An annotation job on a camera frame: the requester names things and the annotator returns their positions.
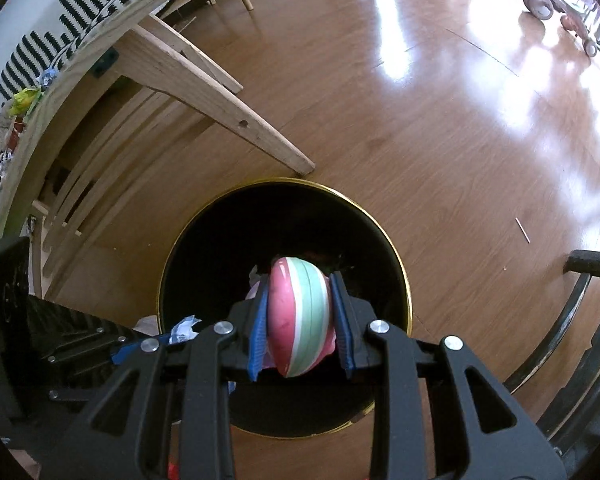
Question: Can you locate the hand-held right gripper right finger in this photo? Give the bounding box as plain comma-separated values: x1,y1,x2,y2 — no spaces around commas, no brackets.
328,271,566,480

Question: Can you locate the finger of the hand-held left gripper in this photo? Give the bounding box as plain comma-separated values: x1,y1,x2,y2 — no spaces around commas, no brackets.
47,341,151,402
42,327,136,365

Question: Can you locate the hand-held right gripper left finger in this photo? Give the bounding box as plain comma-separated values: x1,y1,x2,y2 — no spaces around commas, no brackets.
40,275,271,480

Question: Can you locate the mushroom squishy toy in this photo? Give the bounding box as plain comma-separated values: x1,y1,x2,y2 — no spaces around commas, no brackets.
245,256,337,378

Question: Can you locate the blue white wrapper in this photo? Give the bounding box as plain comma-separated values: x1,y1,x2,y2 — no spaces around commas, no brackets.
167,315,203,346

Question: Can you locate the black gold-rimmed trash bin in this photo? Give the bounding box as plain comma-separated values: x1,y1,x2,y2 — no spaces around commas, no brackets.
157,178,413,438

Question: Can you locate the wooden chair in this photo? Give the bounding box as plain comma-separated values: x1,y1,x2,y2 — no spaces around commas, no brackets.
30,77,221,301

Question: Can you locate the yellow-green wrapper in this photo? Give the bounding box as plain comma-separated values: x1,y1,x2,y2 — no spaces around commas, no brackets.
7,87,43,116

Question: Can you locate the black metal chair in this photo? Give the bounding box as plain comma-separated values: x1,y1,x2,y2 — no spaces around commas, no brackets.
500,249,600,480

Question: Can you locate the wooden table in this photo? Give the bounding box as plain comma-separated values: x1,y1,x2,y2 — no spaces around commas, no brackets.
0,0,317,241

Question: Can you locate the pink tricycle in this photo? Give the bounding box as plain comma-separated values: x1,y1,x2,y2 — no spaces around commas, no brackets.
522,0,600,58

